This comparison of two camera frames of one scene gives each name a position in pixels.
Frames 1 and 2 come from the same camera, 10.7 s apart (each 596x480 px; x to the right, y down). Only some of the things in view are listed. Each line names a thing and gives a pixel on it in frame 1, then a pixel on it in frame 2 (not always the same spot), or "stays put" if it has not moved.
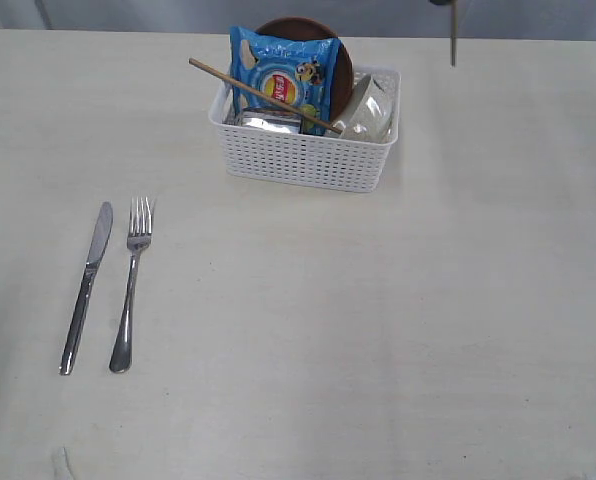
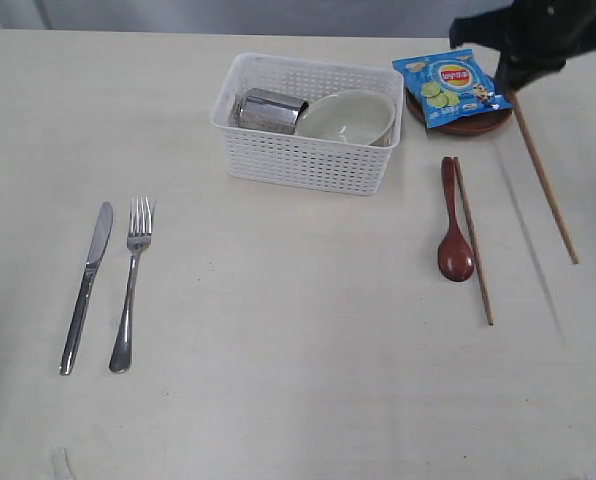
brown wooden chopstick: x=268 y=96 -> x=526 y=130
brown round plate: x=301 y=27 -> x=463 y=126
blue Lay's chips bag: x=300 y=71 -> x=451 y=84
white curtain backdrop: x=502 y=19 stays put
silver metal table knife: x=97 y=248 stays put
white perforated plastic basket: x=333 y=162 stays put
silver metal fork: x=120 y=359 stays put
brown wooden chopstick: x=453 y=33 -> x=476 y=252
